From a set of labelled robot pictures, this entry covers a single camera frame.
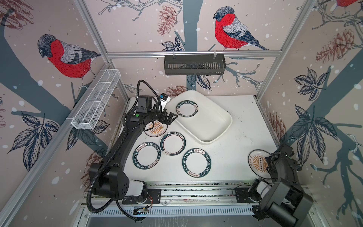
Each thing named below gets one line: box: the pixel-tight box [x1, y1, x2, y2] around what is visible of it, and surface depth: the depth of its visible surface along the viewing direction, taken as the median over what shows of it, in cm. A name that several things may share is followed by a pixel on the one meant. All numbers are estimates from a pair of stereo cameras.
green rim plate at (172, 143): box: [159, 131, 187, 157], surface depth 95 cm
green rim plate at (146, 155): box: [132, 141, 162, 170], surface depth 90 cm
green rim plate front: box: [181, 148, 212, 179], surface depth 87 cm
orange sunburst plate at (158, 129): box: [144, 120, 168, 138], surface depth 102 cm
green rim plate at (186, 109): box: [175, 100, 199, 118], surface depth 113 cm
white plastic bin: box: [165, 89, 234, 145], surface depth 109 cm
